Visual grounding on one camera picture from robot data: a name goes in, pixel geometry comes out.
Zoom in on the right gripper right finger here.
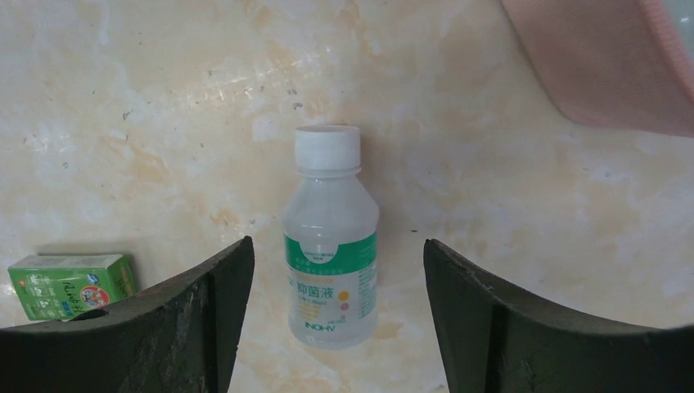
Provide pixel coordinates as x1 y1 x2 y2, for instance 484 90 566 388
423 239 693 392

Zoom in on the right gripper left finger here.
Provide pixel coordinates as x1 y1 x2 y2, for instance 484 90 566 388
1 237 255 392

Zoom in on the clear bottle green label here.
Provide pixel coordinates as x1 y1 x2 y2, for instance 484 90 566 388
282 125 379 350

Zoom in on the pink medicine kit case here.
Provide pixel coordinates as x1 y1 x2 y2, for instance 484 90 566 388
502 0 693 137

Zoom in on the small green box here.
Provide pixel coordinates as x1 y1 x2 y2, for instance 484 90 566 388
7 254 138 321

